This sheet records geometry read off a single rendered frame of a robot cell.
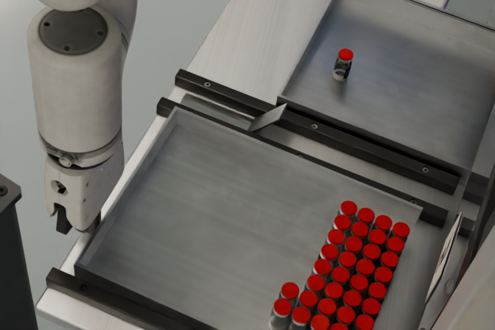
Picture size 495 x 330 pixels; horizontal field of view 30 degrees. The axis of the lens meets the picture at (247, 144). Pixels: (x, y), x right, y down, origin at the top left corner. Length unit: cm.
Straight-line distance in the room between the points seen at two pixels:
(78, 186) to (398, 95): 53
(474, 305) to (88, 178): 43
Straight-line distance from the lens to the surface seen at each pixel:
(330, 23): 138
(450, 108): 132
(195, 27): 256
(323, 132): 122
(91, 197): 99
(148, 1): 262
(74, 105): 86
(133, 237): 112
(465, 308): 70
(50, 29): 84
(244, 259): 112
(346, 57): 127
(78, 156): 92
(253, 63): 130
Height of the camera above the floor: 185
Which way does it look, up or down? 53 degrees down
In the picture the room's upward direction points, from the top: 10 degrees clockwise
